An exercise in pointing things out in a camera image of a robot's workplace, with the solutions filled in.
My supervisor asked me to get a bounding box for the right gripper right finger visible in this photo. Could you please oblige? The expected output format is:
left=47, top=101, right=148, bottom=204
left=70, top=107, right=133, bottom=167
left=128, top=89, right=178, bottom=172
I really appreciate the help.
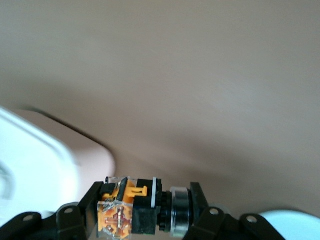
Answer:
left=183, top=181, right=286, bottom=240

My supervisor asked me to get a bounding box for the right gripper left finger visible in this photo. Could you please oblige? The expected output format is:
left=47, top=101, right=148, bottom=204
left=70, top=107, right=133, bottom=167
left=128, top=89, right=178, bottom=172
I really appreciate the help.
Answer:
left=0, top=181, right=105, bottom=240

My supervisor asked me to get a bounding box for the orange push-button switch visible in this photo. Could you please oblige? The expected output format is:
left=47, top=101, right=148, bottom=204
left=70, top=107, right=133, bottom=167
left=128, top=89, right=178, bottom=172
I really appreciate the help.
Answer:
left=96, top=176, right=194, bottom=238

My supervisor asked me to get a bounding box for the white-lidded pink lunch box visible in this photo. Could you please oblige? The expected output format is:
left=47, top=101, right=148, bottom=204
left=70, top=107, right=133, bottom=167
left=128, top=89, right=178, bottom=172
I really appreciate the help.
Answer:
left=0, top=106, right=117, bottom=218

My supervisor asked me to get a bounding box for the light blue round plate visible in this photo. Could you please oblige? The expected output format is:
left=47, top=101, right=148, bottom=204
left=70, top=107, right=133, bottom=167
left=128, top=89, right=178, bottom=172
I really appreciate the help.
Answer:
left=258, top=209, right=320, bottom=240

